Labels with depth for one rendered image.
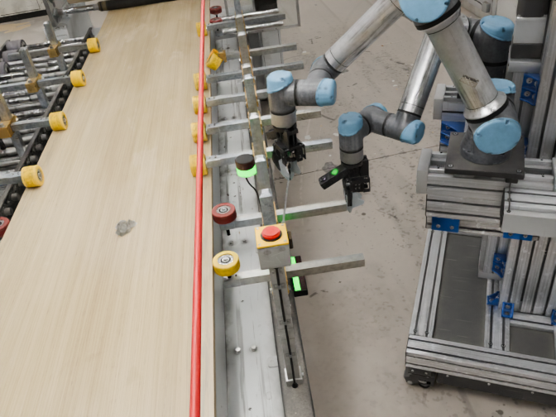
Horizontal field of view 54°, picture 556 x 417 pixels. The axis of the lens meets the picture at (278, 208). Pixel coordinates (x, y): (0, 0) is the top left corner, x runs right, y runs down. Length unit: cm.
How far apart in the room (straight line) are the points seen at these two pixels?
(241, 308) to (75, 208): 69
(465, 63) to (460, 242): 139
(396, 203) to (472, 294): 99
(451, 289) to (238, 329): 105
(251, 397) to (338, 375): 84
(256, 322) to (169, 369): 50
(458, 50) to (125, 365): 113
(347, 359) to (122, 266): 116
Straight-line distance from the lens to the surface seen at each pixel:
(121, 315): 159
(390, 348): 253
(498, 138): 156
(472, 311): 243
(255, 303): 190
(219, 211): 184
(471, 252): 268
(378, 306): 269
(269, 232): 120
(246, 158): 169
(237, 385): 170
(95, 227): 194
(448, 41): 145
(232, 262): 163
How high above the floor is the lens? 199
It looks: 37 degrees down
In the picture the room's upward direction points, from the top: 8 degrees counter-clockwise
